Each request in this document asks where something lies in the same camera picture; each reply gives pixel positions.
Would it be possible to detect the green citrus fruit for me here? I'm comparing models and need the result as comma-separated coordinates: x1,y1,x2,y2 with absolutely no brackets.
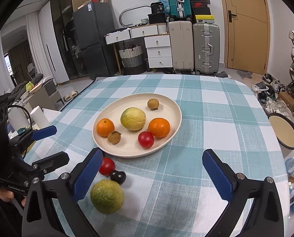
90,179,124,214

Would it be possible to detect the red cherry tomato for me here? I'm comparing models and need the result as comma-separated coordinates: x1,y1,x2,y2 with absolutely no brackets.
99,157,115,177

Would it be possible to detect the brown stemmed longan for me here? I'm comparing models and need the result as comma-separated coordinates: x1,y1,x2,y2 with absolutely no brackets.
107,131,121,145

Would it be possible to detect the yellow-green citrus fruit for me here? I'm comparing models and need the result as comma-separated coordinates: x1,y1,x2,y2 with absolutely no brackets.
120,107,146,131

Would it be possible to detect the orange mandarin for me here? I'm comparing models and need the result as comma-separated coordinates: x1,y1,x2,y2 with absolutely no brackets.
96,118,115,137
148,118,170,139

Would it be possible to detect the brown longan fruit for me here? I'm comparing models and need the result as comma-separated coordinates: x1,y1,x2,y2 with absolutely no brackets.
147,99,160,110

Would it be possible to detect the person's left hand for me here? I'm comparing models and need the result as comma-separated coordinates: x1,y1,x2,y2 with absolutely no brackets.
0,188,15,202

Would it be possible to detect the orange mandarin in plate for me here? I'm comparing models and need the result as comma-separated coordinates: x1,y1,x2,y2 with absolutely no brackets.
96,118,115,137

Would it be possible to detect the round black-rimmed tray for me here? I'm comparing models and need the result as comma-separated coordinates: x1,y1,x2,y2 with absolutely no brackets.
268,112,294,150

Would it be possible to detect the white wardrobe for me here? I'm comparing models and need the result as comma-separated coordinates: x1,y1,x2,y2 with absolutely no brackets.
38,2,69,84

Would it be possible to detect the red tomato in plate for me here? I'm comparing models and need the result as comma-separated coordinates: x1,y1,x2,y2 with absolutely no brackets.
138,131,154,149

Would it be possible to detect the woven laundry basket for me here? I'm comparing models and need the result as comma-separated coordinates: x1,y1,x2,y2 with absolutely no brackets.
118,44,146,75

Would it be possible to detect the black refrigerator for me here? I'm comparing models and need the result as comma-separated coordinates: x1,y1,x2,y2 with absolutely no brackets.
73,2,118,79

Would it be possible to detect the white drawer desk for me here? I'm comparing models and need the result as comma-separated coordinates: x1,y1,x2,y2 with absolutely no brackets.
105,23,173,74

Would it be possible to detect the silver suitcase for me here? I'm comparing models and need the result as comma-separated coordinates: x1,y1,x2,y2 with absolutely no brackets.
193,23,220,76

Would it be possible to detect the beige suitcase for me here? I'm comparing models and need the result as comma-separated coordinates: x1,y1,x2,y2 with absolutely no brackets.
168,21,194,72

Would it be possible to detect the wooden door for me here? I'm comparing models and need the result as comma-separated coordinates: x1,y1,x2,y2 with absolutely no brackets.
222,0,270,74

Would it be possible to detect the teal suitcase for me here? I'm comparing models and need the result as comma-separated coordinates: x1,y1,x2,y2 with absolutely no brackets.
168,0,192,21

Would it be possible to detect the yellow black box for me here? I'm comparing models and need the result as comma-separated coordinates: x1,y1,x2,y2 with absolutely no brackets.
195,15,215,24

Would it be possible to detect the black cable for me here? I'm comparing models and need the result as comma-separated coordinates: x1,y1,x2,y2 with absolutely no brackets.
7,105,34,131

